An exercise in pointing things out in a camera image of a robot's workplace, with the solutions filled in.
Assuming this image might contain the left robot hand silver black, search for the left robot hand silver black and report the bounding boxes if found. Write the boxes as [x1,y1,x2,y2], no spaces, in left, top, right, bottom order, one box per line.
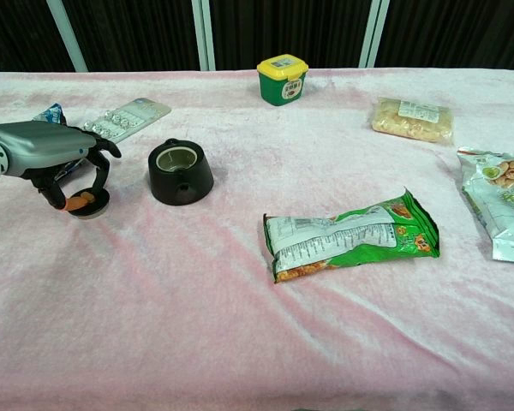
[0,121,123,212]

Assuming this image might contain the black teapot lid orange knob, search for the black teapot lid orange knob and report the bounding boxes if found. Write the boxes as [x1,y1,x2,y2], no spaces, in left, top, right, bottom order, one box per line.
[66,188,111,220]

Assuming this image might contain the black teapot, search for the black teapot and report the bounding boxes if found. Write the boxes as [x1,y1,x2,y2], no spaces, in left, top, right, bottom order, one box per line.
[147,137,216,207]

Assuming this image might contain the dark brown blue snack bag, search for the dark brown blue snack bag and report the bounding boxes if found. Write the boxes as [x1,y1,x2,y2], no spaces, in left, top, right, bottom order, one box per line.
[33,102,89,182]

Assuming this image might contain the blister pack card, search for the blister pack card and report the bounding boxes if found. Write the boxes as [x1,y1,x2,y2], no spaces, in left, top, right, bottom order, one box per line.
[81,97,173,145]

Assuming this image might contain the pink fuzzy table cloth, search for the pink fuzzy table cloth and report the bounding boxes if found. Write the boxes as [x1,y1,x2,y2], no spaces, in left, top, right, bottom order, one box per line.
[0,67,514,411]

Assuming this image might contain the green jar yellow lid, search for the green jar yellow lid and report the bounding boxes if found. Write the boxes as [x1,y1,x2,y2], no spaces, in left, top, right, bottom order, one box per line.
[256,53,310,107]

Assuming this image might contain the black curtain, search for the black curtain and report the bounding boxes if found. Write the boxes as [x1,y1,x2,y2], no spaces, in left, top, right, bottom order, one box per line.
[0,0,514,74]

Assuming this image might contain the green white snack bag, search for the green white snack bag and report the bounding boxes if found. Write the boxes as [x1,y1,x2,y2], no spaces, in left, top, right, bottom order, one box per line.
[262,187,442,285]

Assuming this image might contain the clear bag yellow snacks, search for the clear bag yellow snacks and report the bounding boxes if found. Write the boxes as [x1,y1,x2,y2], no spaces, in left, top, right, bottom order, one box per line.
[369,96,456,146]

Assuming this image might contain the silver green snack bag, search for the silver green snack bag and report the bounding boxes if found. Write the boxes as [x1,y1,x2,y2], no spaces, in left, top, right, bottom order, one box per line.
[456,146,514,265]

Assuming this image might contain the white frame post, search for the white frame post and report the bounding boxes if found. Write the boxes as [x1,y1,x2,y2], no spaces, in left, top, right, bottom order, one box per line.
[45,0,89,74]
[190,0,218,72]
[358,0,391,69]

